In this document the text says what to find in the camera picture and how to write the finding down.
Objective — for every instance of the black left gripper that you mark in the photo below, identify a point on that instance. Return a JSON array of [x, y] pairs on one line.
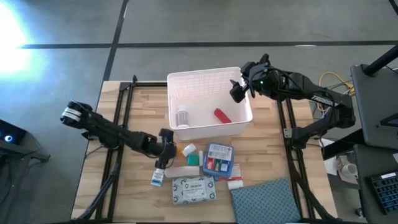
[[161, 149]]

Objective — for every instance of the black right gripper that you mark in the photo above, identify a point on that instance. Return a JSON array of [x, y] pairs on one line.
[[264, 84]]

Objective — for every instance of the small orange item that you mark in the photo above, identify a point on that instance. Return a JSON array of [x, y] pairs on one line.
[[179, 151]]

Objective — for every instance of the white oblong package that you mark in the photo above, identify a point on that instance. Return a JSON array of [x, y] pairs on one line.
[[183, 171]]

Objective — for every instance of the small white bottle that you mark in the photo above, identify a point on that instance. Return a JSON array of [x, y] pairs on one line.
[[189, 150]]

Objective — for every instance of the small green box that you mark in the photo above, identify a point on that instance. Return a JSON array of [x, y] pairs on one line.
[[192, 159]]

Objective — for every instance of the red packet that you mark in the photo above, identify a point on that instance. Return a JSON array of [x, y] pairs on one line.
[[222, 115]]

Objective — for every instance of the thin white tube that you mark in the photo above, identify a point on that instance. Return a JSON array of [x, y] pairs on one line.
[[201, 158]]

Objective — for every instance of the white package blue cross print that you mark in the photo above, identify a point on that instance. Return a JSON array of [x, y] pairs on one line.
[[192, 190]]

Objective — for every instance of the clear pill bottle white cap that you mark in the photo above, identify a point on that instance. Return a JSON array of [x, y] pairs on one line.
[[183, 118]]

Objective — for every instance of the red medicine box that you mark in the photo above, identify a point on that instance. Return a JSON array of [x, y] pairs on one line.
[[236, 174]]

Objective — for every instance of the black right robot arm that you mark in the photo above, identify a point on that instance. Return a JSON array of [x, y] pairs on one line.
[[311, 90]]

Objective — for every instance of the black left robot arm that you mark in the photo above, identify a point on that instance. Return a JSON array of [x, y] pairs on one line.
[[105, 129]]

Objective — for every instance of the white perforated plastic basket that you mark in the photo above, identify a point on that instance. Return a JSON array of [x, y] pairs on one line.
[[205, 84]]

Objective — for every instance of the blue patterned cloth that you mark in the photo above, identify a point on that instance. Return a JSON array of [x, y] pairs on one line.
[[264, 202]]

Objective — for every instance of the white paper sheet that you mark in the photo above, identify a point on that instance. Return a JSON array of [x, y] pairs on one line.
[[330, 166]]

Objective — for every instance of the black side stand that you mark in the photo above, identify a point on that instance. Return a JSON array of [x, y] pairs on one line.
[[28, 152]]

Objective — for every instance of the grey side desk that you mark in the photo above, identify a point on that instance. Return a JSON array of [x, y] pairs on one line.
[[373, 109]]

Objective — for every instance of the white mug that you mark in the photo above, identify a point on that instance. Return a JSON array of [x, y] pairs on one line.
[[349, 170]]

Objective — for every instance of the black pole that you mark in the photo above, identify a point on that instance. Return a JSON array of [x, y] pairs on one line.
[[381, 62]]

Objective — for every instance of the black device blue light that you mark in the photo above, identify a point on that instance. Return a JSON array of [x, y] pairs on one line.
[[12, 132]]

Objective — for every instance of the dark side table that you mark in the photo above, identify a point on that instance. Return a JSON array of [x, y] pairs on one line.
[[363, 186]]

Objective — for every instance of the black keyboard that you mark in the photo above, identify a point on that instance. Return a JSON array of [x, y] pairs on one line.
[[387, 193]]

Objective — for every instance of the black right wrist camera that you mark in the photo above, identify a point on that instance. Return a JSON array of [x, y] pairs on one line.
[[250, 66]]

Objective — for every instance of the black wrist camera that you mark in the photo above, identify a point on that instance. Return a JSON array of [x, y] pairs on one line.
[[250, 66], [166, 134]]

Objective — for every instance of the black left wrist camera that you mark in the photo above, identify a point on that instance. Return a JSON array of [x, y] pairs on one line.
[[166, 134]]

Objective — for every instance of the black aluminium frame rail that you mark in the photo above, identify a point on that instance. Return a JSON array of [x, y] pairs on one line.
[[114, 193], [289, 112]]

